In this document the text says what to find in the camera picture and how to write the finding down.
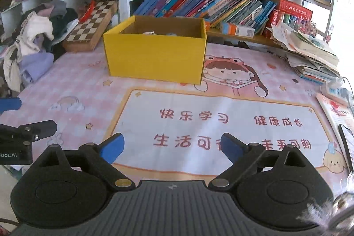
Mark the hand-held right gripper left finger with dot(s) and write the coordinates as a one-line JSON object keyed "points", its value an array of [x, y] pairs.
{"points": [[112, 149]]}

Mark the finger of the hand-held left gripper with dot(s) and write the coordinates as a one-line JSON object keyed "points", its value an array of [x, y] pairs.
{"points": [[41, 129], [9, 105]]}

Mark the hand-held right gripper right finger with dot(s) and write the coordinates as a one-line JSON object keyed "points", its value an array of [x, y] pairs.
{"points": [[233, 149]]}

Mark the yellow cardboard box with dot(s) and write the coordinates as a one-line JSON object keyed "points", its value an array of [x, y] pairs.
{"points": [[155, 59]]}

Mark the pink checked desktop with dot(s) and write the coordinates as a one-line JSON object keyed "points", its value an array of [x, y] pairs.
{"points": [[83, 81]]}

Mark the lavender garment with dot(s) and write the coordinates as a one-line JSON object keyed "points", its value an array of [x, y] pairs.
{"points": [[37, 66]]}

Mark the wooden chessboard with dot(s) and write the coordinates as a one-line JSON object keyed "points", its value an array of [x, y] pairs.
{"points": [[88, 28]]}

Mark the grey fuzzy cloth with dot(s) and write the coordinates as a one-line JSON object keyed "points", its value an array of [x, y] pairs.
{"points": [[326, 214]]}

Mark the black flat phone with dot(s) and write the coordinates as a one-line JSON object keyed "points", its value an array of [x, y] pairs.
{"points": [[347, 147]]}

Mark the orange white carton box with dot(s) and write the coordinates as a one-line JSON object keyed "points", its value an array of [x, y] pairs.
{"points": [[237, 30]]}

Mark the stack of papers and books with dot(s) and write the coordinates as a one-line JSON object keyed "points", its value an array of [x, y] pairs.
{"points": [[309, 56]]}

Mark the white power strip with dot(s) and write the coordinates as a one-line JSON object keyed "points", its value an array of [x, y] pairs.
{"points": [[338, 90]]}

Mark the row of colourful books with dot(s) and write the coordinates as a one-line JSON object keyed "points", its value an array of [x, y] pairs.
{"points": [[199, 2]]}

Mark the red thick book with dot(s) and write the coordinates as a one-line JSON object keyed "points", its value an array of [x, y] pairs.
{"points": [[294, 9]]}

